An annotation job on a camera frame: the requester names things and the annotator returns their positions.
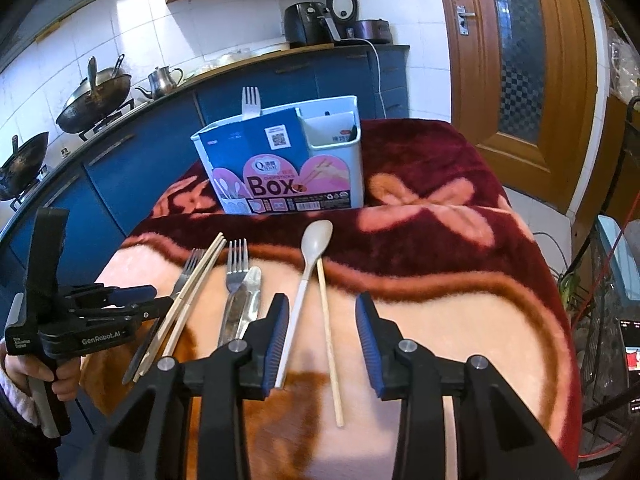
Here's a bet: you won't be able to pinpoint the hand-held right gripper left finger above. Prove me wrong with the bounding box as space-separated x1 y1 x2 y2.
90 294 291 480

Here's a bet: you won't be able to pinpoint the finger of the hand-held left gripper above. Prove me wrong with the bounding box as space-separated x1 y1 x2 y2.
62 284 157 311
75 297 175 326

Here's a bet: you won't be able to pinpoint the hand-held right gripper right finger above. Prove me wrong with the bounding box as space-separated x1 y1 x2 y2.
354 292 581 480

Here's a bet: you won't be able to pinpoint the wooden chopstick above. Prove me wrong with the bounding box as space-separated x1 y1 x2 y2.
316 262 346 428

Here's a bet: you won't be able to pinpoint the silver table knife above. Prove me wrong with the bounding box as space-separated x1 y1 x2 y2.
235 266 263 341

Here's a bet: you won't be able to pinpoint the white knife handle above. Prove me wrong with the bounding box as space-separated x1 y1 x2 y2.
132 232 224 378

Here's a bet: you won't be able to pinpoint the white handled chopstick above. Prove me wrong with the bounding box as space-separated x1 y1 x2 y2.
140 237 227 376

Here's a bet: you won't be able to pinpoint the white plastic spoons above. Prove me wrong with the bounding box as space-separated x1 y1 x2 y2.
274 220 334 390

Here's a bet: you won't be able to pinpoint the light blue utensil box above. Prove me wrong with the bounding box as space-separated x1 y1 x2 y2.
191 94 363 215

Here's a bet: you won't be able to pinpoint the person's left forearm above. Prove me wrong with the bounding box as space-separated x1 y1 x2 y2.
0 360 63 480

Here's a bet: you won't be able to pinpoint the person's left hand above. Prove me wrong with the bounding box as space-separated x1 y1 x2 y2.
0 347 81 400

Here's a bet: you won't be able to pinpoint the silver fork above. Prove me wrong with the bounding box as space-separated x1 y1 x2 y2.
121 248 207 386
218 238 250 348
241 86 262 121

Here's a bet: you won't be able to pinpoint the red floral blanket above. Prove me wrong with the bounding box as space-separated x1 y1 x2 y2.
67 119 586 480

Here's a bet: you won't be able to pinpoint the blue base cabinets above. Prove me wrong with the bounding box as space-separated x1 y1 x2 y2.
0 45 411 281

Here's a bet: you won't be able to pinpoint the blue pink cardboard insert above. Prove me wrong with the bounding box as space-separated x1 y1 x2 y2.
207 108 351 213

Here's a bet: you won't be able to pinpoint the small dark wok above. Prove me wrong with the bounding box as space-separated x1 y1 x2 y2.
0 131 50 201

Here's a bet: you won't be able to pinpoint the gas stove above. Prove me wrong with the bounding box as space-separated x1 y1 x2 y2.
77 99 137 142

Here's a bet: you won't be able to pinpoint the large steel wok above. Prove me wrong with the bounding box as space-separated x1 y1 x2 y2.
55 72 133 135

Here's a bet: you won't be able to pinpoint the green potted plant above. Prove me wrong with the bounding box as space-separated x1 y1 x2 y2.
532 232 576 306

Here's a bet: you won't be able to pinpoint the steel kettle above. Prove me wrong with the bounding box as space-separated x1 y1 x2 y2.
135 65 185 101

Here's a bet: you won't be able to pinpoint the white printed card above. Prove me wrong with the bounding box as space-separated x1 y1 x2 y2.
306 114 357 147

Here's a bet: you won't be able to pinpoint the steel ladle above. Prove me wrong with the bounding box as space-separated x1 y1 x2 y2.
86 56 100 103

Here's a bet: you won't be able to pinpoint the smartphone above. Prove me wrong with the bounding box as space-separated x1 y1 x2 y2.
619 317 640 411

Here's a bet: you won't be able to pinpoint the wooden door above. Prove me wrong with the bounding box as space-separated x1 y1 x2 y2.
432 0 601 211

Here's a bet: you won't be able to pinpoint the black air fryer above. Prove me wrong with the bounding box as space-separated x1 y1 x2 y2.
284 2 341 48

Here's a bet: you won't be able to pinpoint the black rice cooker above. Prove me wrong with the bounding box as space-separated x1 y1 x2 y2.
326 0 392 46

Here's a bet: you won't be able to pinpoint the white power cable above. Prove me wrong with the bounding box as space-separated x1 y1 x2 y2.
345 37 388 118

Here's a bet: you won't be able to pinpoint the silver door handle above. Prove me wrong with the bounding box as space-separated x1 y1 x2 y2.
455 4 476 36

